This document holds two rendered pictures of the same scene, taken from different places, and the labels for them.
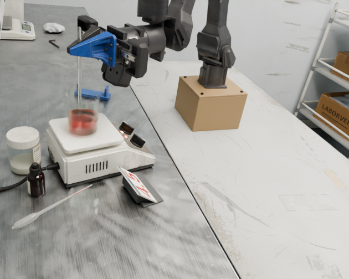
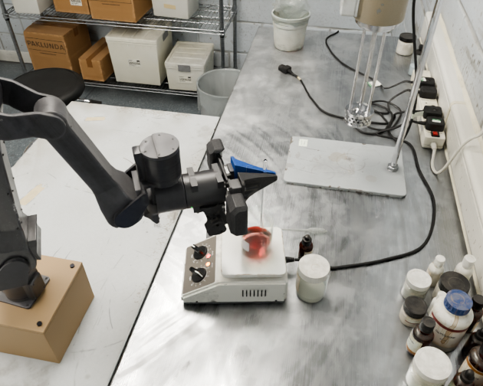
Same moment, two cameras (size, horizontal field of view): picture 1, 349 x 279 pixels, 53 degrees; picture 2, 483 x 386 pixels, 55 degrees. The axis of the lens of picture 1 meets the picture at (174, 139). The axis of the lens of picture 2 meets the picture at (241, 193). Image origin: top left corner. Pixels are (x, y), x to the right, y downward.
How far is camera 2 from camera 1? 122 cm
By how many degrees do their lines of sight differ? 99
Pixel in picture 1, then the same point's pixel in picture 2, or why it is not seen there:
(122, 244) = (257, 201)
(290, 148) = not seen: hidden behind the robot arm
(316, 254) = not seen: hidden behind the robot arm
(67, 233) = (290, 218)
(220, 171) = (129, 232)
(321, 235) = (119, 166)
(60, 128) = (277, 257)
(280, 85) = not seen: outside the picture
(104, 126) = (231, 250)
